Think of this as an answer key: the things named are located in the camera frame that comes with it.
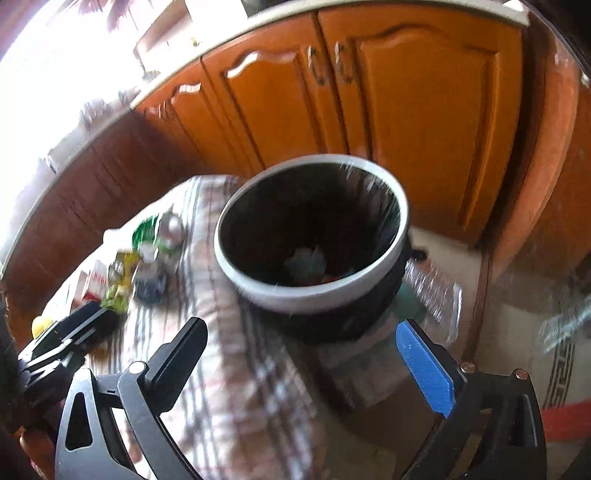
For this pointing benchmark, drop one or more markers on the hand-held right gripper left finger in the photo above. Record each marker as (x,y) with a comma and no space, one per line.
(184,350)

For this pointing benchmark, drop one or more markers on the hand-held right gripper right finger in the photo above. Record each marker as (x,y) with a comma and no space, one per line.
(425,369)

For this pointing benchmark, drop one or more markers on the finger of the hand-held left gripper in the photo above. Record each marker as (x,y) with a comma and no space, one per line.
(83,323)

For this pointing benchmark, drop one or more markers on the white and red box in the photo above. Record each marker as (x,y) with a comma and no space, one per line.
(94,281)

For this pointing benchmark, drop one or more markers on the yellow-green snack packet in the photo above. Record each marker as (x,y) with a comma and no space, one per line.
(119,281)

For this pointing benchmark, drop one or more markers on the blue packet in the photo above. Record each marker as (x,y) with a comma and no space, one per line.
(150,284)

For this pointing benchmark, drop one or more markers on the green can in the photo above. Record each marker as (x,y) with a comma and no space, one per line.
(145,230)

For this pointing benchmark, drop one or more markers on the white-rimmed trash bin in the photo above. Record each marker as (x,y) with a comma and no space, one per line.
(295,302)

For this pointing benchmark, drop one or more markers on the silver metal can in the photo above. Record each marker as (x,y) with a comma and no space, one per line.
(171,228)

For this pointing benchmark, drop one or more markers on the yellow round fruit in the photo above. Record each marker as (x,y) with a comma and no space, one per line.
(39,325)

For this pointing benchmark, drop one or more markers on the plaid tablecloth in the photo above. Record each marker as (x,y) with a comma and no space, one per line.
(240,392)

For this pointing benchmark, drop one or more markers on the clear plastic bottle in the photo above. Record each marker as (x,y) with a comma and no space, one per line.
(429,286)

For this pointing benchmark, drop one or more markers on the key-pattern rug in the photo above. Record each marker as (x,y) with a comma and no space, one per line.
(558,383)

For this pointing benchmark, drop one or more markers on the wooden corner cabinet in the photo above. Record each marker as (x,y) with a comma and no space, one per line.
(92,184)

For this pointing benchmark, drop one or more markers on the wooden cabinet door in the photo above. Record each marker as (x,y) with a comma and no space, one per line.
(194,129)
(415,115)
(272,101)

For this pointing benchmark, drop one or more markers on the grey stone countertop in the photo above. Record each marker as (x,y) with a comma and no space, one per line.
(221,46)

